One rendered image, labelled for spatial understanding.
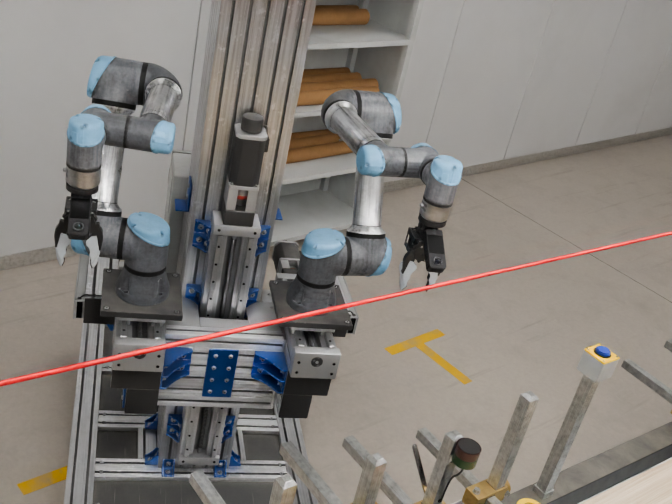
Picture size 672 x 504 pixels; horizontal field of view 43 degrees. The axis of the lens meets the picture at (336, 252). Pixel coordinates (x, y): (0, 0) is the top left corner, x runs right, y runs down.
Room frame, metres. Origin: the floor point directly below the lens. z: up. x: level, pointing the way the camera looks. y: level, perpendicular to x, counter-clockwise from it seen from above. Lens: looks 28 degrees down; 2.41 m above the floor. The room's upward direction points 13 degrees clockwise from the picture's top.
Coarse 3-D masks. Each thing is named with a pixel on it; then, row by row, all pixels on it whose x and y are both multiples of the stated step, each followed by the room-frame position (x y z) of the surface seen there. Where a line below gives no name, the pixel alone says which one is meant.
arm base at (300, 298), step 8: (296, 280) 2.17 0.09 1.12; (304, 280) 2.14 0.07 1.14; (288, 288) 2.20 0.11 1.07; (296, 288) 2.15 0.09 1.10; (304, 288) 2.14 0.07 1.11; (312, 288) 2.14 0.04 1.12; (320, 288) 2.14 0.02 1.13; (328, 288) 2.15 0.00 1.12; (288, 296) 2.16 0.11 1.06; (296, 296) 2.14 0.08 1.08; (304, 296) 2.13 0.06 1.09; (312, 296) 2.13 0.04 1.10; (320, 296) 2.14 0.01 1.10; (328, 296) 2.15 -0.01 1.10; (288, 304) 2.15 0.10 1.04; (296, 304) 2.13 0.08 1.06; (304, 304) 2.12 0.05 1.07; (312, 304) 2.12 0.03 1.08; (320, 304) 2.13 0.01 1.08; (328, 304) 2.17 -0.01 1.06; (304, 312) 2.12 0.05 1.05; (328, 312) 2.15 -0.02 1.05
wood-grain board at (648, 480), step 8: (664, 464) 1.99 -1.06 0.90; (648, 472) 1.94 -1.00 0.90; (656, 472) 1.95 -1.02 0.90; (664, 472) 1.95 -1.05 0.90; (632, 480) 1.89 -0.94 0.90; (640, 480) 1.90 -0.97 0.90; (648, 480) 1.90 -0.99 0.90; (656, 480) 1.91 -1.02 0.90; (664, 480) 1.92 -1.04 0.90; (616, 488) 1.84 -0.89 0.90; (624, 488) 1.85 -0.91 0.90; (632, 488) 1.85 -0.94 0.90; (640, 488) 1.86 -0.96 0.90; (648, 488) 1.87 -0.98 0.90; (656, 488) 1.88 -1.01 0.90; (664, 488) 1.88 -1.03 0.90; (600, 496) 1.79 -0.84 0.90; (608, 496) 1.80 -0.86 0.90; (616, 496) 1.81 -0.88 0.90; (624, 496) 1.81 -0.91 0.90; (632, 496) 1.82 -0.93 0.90; (640, 496) 1.83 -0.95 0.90; (648, 496) 1.84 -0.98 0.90; (656, 496) 1.84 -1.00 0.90; (664, 496) 1.85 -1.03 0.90
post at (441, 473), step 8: (448, 432) 1.65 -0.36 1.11; (456, 432) 1.65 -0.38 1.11; (448, 440) 1.64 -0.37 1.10; (456, 440) 1.63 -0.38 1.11; (440, 448) 1.65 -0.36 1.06; (448, 448) 1.63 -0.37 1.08; (440, 456) 1.64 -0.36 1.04; (448, 456) 1.62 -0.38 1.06; (440, 464) 1.63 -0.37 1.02; (432, 472) 1.65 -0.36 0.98; (440, 472) 1.63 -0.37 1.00; (448, 472) 1.63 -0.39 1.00; (432, 480) 1.64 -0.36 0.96; (440, 480) 1.62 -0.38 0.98; (448, 480) 1.64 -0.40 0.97; (432, 488) 1.63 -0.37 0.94; (440, 488) 1.63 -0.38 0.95; (424, 496) 1.64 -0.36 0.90; (432, 496) 1.63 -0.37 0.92; (440, 496) 1.63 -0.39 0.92
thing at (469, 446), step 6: (468, 438) 1.64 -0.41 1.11; (462, 444) 1.61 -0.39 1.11; (468, 444) 1.61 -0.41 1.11; (474, 444) 1.62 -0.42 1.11; (462, 450) 1.59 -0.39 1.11; (468, 450) 1.59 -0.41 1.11; (474, 450) 1.60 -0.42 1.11; (450, 456) 1.62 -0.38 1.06; (450, 462) 1.62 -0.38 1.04; (456, 474) 1.61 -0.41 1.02; (450, 480) 1.62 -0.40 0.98; (444, 492) 1.63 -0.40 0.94
